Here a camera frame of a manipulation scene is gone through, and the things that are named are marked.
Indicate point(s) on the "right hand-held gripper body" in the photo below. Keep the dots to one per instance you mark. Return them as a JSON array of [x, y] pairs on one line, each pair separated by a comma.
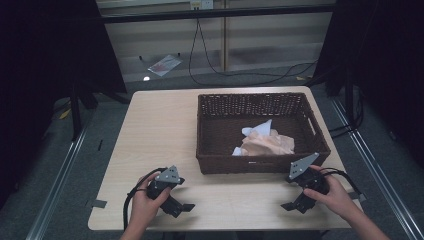
[[301, 168]]

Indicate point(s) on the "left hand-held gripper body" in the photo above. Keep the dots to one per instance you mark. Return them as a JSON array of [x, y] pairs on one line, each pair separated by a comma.
[[168, 175]]

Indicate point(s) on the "person's left hand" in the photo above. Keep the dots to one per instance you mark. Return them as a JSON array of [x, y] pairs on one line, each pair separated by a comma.
[[143, 206]]

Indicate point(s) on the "person's right hand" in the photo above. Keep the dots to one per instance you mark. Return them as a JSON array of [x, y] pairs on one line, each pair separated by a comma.
[[336, 200]]

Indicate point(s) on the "beige crumpled cloth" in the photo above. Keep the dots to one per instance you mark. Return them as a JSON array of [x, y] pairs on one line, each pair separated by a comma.
[[266, 145]]

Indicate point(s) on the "grey tape strip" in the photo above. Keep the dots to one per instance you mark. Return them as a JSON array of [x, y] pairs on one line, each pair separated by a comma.
[[359, 196], [98, 203]]

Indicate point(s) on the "brown wicker basket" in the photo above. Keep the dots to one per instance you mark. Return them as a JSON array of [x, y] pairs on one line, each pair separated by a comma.
[[223, 133]]

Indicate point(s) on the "small black pen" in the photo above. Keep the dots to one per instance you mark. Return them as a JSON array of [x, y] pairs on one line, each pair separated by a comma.
[[100, 144]]

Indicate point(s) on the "yellow tape piece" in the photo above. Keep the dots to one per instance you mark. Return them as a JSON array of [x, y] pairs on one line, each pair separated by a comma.
[[300, 78], [65, 114]]

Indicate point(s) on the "small white round object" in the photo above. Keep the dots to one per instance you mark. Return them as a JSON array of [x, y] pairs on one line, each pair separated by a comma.
[[146, 78]]

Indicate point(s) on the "clear plastic bag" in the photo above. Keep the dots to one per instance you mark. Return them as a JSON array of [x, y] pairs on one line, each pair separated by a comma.
[[165, 65]]

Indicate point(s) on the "black metal stand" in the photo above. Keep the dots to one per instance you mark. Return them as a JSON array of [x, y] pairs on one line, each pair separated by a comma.
[[76, 113]]

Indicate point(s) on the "dark curtain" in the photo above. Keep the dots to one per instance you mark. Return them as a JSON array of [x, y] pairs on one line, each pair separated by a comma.
[[393, 66], [40, 66]]

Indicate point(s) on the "black horizontal bar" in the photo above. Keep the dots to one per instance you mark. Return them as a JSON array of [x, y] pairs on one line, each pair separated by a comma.
[[233, 13]]

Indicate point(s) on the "metal floor rail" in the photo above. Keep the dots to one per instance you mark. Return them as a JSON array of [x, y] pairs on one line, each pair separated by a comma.
[[56, 186], [376, 166]]

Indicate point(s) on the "white wall socket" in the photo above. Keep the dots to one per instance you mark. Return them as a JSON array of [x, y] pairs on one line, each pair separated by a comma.
[[201, 4]]

